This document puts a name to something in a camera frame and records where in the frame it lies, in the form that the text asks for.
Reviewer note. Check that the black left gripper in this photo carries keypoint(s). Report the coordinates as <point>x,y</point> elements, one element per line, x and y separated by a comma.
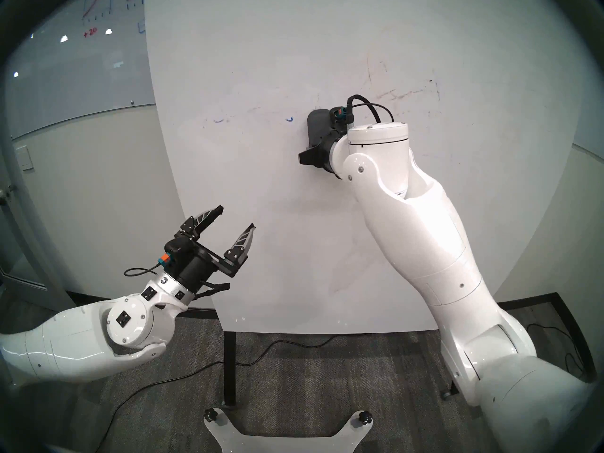
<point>198,268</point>

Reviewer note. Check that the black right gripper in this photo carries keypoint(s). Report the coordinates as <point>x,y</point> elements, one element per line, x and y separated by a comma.
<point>321,155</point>

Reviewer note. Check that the grey whiteboard eraser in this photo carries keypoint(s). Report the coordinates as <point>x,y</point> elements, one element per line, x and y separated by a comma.
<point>318,124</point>

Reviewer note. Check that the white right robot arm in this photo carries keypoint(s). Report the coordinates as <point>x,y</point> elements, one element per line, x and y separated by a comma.
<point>424,249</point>

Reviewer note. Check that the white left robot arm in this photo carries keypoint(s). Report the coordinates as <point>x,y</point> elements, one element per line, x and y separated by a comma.
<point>71,343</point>

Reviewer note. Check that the large white freestanding whiteboard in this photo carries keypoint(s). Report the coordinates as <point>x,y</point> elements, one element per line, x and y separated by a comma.
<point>264,197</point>

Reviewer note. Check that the black whiteboard stand leg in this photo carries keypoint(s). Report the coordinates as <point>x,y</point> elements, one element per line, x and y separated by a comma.
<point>450,390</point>
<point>230,367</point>

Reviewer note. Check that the black base knob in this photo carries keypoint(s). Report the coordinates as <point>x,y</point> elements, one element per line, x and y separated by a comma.
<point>212,415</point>
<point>364,417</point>

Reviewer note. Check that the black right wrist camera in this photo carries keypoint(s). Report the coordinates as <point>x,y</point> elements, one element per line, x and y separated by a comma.
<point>339,119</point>

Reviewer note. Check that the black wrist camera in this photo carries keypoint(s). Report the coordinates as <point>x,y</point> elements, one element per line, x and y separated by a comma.
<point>177,249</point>
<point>339,119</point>

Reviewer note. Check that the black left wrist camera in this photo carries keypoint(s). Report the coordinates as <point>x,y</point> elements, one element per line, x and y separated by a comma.
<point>177,249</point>

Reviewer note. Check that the black wall baseboard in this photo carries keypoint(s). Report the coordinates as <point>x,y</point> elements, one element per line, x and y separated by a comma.
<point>132,303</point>
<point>528,302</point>

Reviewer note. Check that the glass door with grey frame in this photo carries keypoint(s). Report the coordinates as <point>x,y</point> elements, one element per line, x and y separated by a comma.
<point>42,268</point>

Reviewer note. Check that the white wall light switch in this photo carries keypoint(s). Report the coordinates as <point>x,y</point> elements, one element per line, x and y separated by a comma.
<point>24,158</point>

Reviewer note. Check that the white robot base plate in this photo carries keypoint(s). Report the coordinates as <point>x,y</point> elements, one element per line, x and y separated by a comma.
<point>288,442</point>

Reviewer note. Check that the wall glass board with graphs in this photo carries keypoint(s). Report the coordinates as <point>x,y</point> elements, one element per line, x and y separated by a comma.
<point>71,70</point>

